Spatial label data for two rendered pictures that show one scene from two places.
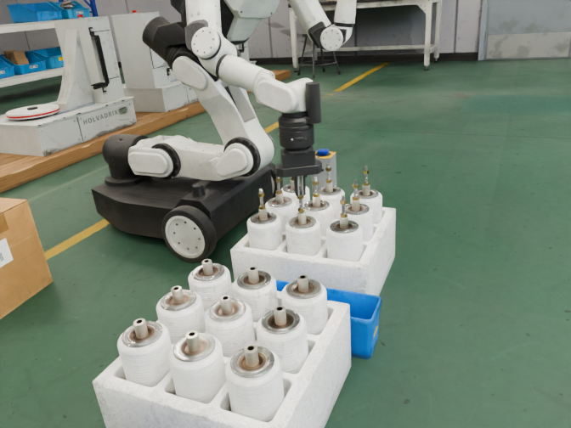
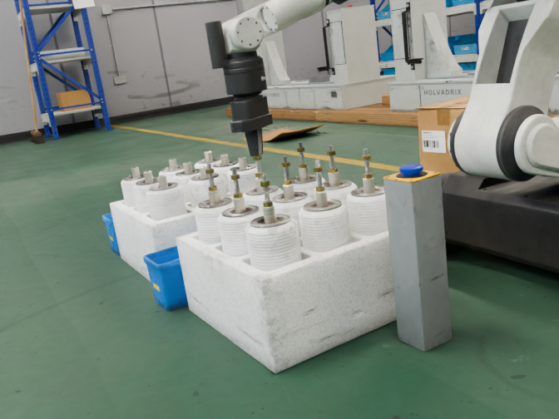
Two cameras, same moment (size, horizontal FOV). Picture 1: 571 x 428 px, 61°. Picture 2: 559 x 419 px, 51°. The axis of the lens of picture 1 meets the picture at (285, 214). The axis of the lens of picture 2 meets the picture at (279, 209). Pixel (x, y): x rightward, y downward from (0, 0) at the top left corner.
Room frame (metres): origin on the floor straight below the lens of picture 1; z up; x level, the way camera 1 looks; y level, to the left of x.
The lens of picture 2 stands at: (1.98, -1.09, 0.54)
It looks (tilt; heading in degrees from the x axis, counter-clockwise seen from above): 15 degrees down; 126
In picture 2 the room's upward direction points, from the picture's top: 8 degrees counter-clockwise
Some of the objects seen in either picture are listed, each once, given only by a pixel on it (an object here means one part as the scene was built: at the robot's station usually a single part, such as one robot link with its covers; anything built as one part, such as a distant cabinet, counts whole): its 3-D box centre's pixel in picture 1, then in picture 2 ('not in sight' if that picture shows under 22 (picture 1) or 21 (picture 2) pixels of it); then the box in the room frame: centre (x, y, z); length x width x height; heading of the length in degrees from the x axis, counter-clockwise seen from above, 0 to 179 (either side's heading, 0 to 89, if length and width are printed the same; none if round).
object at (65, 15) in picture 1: (65, 10); not in sight; (6.74, 2.58, 0.90); 0.50 x 0.38 x 0.21; 64
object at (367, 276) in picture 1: (319, 253); (299, 269); (1.30, -0.09, 0.09); 0.39 x 0.39 x 0.18; 65
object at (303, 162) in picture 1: (297, 149); (249, 100); (1.20, -0.04, 0.46); 0.13 x 0.10 x 0.12; 95
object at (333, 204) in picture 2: (329, 191); (322, 205); (1.41, -0.14, 0.25); 0.08 x 0.08 x 0.01
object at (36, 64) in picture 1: (18, 63); not in sight; (5.97, 2.97, 0.36); 0.50 x 0.38 x 0.21; 64
